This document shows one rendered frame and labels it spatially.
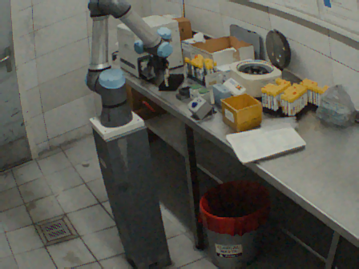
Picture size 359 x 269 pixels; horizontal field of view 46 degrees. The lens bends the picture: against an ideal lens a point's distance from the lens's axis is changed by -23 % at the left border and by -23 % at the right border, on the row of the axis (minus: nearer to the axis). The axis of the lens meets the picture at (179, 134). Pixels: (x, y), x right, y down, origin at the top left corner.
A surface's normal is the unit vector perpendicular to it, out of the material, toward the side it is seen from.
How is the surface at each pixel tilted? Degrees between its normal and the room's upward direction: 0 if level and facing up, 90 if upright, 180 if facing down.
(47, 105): 90
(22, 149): 90
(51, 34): 90
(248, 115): 90
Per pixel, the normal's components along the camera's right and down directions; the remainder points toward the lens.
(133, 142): 0.49, 0.36
